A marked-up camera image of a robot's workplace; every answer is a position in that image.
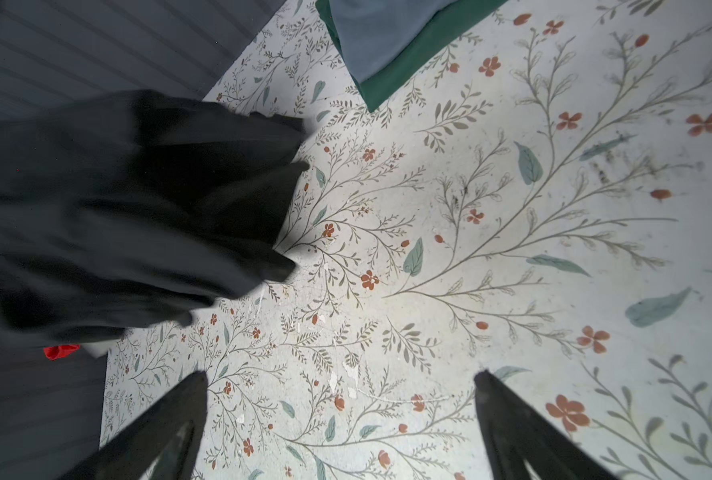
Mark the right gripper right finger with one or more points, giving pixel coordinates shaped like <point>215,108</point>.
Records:
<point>520,443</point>

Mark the red t-shirt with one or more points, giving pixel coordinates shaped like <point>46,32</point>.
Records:
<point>54,353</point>

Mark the folded grey-blue t-shirt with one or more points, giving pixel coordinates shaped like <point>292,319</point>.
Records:
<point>374,32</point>

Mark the folded green t-shirt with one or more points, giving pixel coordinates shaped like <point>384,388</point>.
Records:
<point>443,28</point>

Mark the black t-shirt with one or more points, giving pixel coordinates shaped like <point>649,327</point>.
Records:
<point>136,207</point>

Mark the floral table mat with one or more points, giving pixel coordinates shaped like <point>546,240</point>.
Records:
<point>535,201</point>

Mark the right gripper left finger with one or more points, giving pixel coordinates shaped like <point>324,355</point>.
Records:
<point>164,441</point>

